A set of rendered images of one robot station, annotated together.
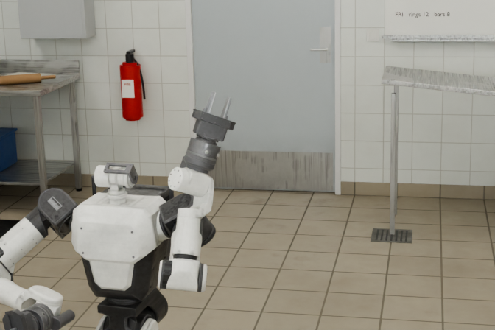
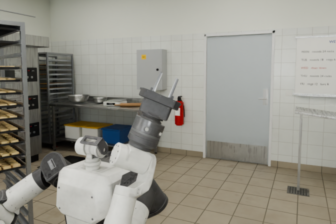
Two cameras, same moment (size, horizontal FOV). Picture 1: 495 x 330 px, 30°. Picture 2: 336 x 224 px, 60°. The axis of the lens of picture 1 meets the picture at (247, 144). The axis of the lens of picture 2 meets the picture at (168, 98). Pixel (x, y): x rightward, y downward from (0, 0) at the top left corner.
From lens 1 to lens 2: 1.78 m
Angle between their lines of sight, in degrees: 16
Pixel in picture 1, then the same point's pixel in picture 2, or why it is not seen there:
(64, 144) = not seen: hidden behind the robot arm
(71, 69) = not seen: hidden behind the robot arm
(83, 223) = (60, 183)
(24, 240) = (25, 191)
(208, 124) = (151, 101)
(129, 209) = (94, 176)
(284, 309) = not seen: outside the picture
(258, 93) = (233, 117)
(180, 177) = (117, 153)
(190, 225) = (121, 205)
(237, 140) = (223, 137)
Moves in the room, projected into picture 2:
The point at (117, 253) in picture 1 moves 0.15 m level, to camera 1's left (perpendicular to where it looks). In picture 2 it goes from (81, 213) to (44, 209)
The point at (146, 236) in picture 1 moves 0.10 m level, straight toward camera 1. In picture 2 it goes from (104, 202) to (93, 217)
